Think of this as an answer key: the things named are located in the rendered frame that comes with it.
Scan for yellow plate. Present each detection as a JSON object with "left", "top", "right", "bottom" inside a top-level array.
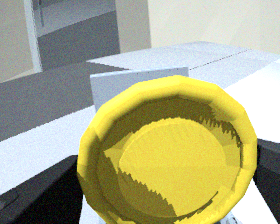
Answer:
[{"left": 76, "top": 76, "right": 257, "bottom": 224}]

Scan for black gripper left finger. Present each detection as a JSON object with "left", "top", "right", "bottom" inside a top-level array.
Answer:
[{"left": 0, "top": 155, "right": 84, "bottom": 224}]

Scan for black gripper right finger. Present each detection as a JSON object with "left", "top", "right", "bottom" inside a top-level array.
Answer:
[{"left": 253, "top": 137, "right": 280, "bottom": 224}]

